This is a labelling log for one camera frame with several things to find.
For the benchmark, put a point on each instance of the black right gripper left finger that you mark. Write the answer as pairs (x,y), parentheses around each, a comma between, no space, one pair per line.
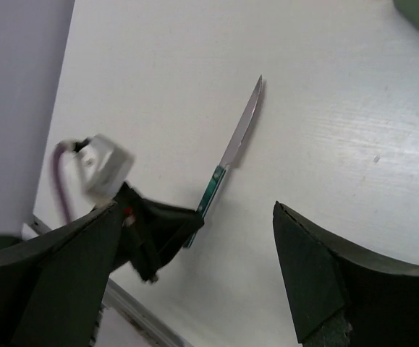
(18,275)

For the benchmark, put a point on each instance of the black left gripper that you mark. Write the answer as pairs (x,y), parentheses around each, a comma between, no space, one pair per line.
(152,232)

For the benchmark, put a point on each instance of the aluminium table frame rail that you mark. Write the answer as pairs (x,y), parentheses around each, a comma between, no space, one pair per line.
(129,307)

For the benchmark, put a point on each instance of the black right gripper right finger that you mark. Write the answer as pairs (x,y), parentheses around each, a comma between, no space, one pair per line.
(340,293)

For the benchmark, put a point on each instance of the knife with green handle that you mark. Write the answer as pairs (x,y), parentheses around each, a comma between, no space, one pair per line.
(220,175)

